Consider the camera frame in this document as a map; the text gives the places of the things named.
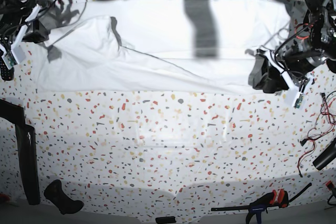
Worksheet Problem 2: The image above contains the terrazzo pattern table cloth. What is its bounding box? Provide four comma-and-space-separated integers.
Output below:
0, 0, 336, 223

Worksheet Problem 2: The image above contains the black game controller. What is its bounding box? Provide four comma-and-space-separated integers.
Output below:
44, 179, 84, 215

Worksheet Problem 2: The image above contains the robot arm image left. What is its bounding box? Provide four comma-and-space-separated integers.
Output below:
1, 0, 56, 69

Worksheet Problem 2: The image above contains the black TV remote control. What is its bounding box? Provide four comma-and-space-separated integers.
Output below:
1, 58, 14, 81

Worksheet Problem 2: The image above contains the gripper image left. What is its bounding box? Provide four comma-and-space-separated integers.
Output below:
10, 5, 49, 61

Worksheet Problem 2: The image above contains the black orange bar clamp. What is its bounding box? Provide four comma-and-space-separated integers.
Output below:
211, 183, 312, 224

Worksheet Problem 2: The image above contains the red black wire bundle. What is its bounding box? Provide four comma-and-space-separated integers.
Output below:
296, 92, 336, 178

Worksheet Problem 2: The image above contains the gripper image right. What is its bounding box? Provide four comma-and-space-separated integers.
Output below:
251, 42, 328, 94

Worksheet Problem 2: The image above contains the small orange clip right edge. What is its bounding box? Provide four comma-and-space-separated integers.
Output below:
326, 181, 334, 190

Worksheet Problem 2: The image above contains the wrist camera board image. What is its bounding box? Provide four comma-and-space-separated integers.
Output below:
2, 53, 17, 70
285, 90, 305, 109

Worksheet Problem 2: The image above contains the black chair armrest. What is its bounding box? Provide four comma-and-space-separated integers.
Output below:
1, 100, 40, 205

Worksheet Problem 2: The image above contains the white T-shirt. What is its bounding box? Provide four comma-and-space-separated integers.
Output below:
31, 0, 290, 95

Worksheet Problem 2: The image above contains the wrist camera board image left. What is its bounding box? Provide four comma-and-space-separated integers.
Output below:
2, 53, 17, 70

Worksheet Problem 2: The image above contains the wrist camera board image right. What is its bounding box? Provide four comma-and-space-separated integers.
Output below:
285, 90, 305, 109

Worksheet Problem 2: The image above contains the black cylinder flashlight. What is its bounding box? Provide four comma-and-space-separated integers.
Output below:
313, 139, 335, 170

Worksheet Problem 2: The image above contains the small black rectangular device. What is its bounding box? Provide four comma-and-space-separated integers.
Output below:
155, 216, 176, 224

